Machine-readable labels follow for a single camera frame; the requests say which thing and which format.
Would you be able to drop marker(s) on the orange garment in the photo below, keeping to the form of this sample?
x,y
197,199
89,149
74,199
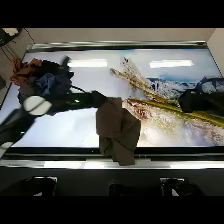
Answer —
x,y
23,70

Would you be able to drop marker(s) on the grey garment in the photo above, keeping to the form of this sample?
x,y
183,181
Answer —
x,y
26,88

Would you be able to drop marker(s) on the silver frame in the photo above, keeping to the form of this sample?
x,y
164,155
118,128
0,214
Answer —
x,y
66,164

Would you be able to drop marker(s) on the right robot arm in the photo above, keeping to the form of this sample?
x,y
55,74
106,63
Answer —
x,y
200,100

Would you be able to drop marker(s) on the olive brown T-shirt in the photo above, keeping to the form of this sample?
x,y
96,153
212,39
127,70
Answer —
x,y
116,133

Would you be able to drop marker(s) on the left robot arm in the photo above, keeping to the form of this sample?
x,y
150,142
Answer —
x,y
15,125

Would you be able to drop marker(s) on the black garment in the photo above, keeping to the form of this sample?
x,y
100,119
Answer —
x,y
53,68

